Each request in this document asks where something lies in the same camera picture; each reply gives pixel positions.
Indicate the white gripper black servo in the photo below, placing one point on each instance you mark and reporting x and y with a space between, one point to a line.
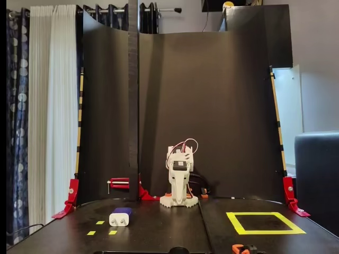
178 186

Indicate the blue white charger block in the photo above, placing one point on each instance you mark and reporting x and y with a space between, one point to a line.
120 219

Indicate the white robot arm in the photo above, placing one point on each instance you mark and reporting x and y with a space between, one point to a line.
178 202

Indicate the orange black bar clamp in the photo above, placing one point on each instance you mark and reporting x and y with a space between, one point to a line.
189 195
204 195

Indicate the red screw clamp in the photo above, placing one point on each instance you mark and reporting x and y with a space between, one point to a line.
119 183

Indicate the orange black spring clamp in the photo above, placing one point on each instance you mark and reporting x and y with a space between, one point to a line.
243 249

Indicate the black backdrop board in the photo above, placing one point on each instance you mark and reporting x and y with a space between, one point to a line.
212 105

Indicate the yellow tape square outline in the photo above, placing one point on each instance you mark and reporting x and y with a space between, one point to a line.
265 232

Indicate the white cabinet door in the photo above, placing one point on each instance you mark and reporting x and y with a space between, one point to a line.
290 119

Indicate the dark leather armchair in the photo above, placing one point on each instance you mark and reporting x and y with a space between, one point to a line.
317 180

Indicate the white pleated curtain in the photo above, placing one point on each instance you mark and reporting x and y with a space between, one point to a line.
53 105

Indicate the silver curtain rod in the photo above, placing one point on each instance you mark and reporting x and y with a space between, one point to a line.
167 10

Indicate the dark blue patterned curtain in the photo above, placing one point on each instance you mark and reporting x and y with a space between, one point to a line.
17 105
119 18

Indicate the black cabinet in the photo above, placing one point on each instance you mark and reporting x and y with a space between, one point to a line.
265 21

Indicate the yellow ball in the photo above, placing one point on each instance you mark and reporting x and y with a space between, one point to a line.
228 5

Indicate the red post base bracket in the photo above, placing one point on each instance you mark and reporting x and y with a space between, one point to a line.
145 194

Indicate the red corner bracket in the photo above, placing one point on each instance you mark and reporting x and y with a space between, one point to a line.
290 193
71 195

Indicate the black wall box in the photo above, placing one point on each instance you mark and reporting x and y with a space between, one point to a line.
212 5

